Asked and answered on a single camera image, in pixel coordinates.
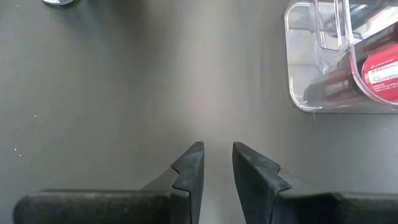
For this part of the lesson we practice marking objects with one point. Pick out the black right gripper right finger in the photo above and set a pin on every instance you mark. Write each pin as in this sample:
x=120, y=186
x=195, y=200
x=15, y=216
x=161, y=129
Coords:
x=295, y=208

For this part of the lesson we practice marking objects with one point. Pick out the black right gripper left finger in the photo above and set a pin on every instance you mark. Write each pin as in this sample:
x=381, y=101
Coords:
x=124, y=208

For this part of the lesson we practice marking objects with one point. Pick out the white red strawberry soda can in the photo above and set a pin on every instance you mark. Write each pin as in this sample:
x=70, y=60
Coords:
x=382, y=77

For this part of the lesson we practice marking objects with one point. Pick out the blue silver Red Bull can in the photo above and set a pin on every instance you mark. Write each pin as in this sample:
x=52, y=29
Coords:
x=58, y=2

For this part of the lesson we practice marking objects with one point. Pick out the clear plastic bin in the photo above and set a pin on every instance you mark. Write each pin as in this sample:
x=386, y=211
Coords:
x=298, y=62

